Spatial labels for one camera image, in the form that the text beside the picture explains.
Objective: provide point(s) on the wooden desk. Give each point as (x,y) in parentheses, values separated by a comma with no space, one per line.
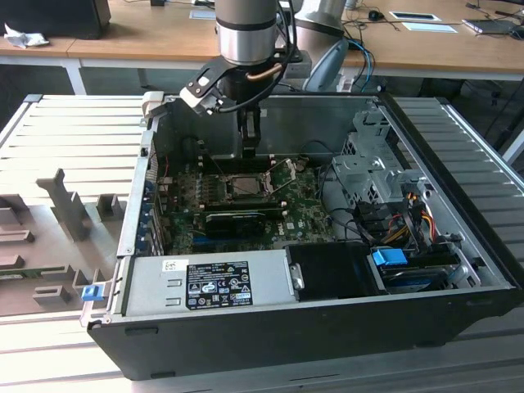
(163,37)
(57,48)

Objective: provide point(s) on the green RAM stick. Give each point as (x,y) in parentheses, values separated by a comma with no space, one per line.
(32,273)

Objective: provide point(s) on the blue disk carrier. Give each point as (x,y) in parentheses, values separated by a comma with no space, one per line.
(389,258)

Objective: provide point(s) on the silver CPU plate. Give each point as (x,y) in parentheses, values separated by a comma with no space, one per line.
(247,187)

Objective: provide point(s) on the beige plastic case latch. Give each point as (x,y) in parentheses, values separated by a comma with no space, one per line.
(151,102)

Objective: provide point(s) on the black RAM slot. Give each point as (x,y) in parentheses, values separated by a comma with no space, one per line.
(245,201)
(245,205)
(231,166)
(231,159)
(231,170)
(231,162)

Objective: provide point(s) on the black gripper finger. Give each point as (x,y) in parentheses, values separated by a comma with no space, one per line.
(250,131)

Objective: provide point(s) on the silver power supply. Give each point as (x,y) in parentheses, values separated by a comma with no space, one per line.
(155,286)

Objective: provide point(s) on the blue case latch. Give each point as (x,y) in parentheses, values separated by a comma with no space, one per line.
(91,293)

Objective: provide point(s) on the crumpled white paper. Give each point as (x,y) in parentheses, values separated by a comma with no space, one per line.
(24,39)

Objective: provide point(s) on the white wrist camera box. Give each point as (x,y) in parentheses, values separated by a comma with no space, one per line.
(190,99)

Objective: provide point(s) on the metal disk bay cage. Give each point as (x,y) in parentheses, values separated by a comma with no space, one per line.
(360,172)

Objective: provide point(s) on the round coin battery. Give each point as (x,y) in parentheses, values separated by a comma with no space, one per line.
(302,163)

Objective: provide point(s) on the black computer mouse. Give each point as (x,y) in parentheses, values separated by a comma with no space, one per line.
(374,15)

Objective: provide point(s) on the CPU socket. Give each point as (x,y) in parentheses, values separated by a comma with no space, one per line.
(224,184)

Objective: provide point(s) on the black box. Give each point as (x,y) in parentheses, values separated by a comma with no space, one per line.
(53,18)

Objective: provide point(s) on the green motherboard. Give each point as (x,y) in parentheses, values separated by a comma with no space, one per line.
(303,213)

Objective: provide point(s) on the gray parts rack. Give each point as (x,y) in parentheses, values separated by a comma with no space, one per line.
(53,245)

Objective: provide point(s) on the black PC case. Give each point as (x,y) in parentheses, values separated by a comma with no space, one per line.
(286,340)

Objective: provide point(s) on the gray wrist camera box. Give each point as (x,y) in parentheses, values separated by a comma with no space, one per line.
(299,67)

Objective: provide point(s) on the white framed desk hatch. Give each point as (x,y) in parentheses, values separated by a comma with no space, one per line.
(202,14)
(430,27)
(413,16)

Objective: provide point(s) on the gray laptop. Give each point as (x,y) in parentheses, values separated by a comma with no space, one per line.
(491,26)

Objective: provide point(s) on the black graphics card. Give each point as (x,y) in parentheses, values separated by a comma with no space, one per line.
(233,227)

